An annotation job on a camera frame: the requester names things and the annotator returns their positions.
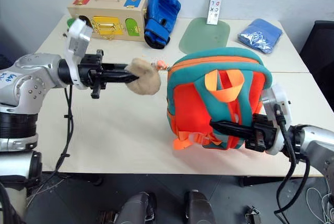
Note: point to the blue boxing glove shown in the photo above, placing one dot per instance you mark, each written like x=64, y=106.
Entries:
x=160, y=17

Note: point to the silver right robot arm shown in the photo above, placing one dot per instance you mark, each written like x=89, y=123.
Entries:
x=313, y=143

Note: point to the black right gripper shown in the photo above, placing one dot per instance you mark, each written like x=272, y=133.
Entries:
x=262, y=132

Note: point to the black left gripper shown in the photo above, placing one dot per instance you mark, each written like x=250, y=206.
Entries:
x=90, y=71

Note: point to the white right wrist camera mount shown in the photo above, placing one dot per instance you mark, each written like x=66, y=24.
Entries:
x=278, y=109

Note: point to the blue cloth in plastic bag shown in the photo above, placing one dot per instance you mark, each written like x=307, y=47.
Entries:
x=261, y=34

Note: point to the black office chair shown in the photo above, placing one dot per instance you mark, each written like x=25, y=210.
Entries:
x=319, y=44

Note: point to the translucent green mat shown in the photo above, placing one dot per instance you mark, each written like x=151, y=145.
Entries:
x=204, y=34

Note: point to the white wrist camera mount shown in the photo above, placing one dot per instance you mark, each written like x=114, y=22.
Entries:
x=77, y=41
x=278, y=109

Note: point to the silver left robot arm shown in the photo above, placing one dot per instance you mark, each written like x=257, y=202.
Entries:
x=28, y=77

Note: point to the small black floor bracket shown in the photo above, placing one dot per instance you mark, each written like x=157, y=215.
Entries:
x=252, y=214

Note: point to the dark rounded grey shape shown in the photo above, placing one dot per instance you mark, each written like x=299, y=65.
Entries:
x=137, y=209
x=199, y=208

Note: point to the beige fuzzy plush piece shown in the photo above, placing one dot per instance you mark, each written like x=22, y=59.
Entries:
x=144, y=77

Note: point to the orange and teal backpack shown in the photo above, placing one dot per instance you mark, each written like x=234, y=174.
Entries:
x=208, y=91

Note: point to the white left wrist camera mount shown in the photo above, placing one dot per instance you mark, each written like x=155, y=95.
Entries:
x=77, y=41

